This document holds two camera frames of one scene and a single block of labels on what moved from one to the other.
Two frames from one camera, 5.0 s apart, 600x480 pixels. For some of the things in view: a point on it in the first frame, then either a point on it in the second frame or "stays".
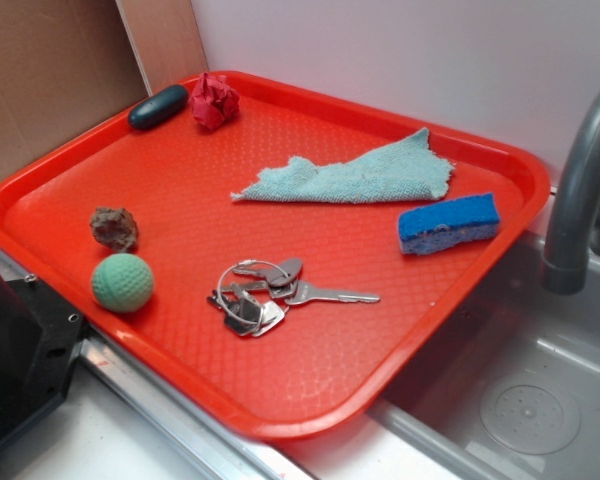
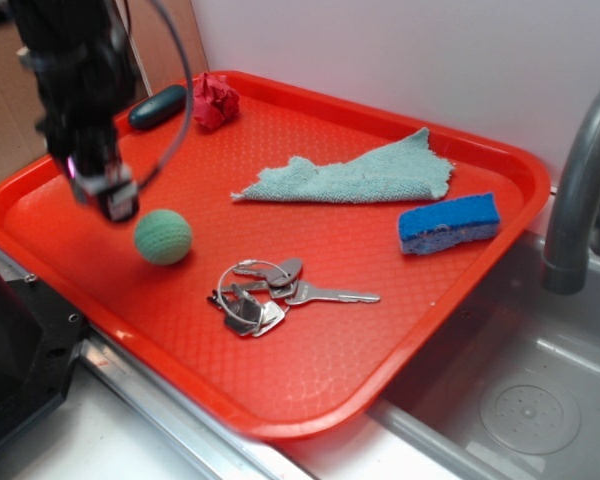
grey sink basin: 527,387 stays
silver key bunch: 255,294 stays
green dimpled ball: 123,282 -> 162,236
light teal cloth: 403,170 stays
